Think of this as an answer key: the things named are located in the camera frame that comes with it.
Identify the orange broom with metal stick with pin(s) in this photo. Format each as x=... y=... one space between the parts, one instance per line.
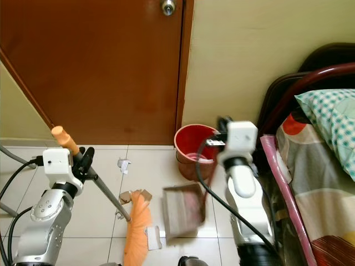
x=137 y=233

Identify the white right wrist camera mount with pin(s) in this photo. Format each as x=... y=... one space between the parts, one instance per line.
x=241 y=138

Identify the silver round door knob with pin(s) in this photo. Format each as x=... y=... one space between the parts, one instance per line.
x=168 y=6

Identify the white paper piece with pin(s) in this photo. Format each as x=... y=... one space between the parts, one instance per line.
x=153 y=237

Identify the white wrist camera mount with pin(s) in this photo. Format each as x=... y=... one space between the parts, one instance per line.
x=241 y=138
x=56 y=163

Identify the bed with patterned sheet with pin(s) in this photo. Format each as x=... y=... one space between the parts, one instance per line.
x=321 y=205

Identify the pink bed side rail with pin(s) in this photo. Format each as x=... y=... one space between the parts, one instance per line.
x=285 y=194

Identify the small white floor scrap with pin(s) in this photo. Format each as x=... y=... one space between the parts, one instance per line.
x=124 y=165

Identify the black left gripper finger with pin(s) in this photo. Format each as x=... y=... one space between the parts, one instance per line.
x=80 y=155
x=90 y=154

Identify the green checkered pillow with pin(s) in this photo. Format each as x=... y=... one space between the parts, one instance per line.
x=333 y=119

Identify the brown cardboard piece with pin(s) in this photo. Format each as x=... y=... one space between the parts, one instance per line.
x=126 y=196

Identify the grey metal chair leg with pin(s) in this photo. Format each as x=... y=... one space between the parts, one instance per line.
x=18 y=157
x=8 y=209

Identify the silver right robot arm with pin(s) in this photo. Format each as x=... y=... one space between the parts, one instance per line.
x=244 y=185

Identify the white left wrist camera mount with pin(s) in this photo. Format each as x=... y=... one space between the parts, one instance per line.
x=56 y=163

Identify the brown wooden door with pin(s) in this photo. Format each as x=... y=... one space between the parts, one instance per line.
x=89 y=66

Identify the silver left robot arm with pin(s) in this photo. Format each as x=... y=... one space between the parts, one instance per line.
x=47 y=221

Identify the dark maroon bed headboard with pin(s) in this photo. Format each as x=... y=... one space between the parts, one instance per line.
x=294 y=83

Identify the red plastic bucket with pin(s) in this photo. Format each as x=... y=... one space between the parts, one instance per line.
x=191 y=144

